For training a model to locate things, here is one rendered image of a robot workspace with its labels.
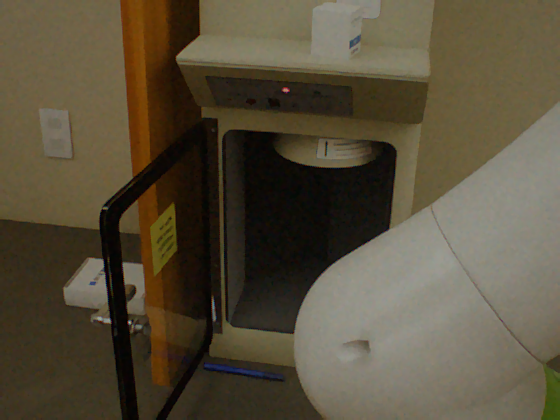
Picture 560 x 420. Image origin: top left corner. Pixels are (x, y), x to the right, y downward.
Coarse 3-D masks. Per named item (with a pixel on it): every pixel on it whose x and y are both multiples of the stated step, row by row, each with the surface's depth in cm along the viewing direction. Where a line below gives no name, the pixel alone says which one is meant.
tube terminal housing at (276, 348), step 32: (224, 0) 98; (256, 0) 98; (288, 0) 97; (320, 0) 96; (384, 0) 95; (416, 0) 94; (224, 32) 101; (256, 32) 100; (288, 32) 99; (384, 32) 97; (416, 32) 96; (224, 128) 107; (256, 128) 106; (288, 128) 106; (320, 128) 105; (352, 128) 104; (384, 128) 103; (416, 128) 103; (416, 160) 105; (224, 288) 121; (224, 320) 123; (224, 352) 127; (256, 352) 126; (288, 352) 124
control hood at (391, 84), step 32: (192, 64) 92; (224, 64) 91; (256, 64) 90; (288, 64) 89; (320, 64) 89; (352, 64) 89; (384, 64) 90; (416, 64) 90; (352, 96) 94; (384, 96) 93; (416, 96) 92
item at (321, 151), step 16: (288, 144) 111; (304, 144) 110; (320, 144) 109; (336, 144) 109; (352, 144) 109; (368, 144) 111; (304, 160) 110; (320, 160) 109; (336, 160) 109; (352, 160) 109; (368, 160) 111
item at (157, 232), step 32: (192, 128) 101; (192, 160) 102; (160, 192) 93; (192, 192) 104; (128, 224) 86; (160, 224) 95; (192, 224) 106; (128, 256) 87; (160, 256) 96; (192, 256) 108; (128, 288) 88; (160, 288) 98; (192, 288) 110; (160, 320) 100; (192, 320) 112; (160, 352) 101; (192, 352) 114; (160, 384) 103
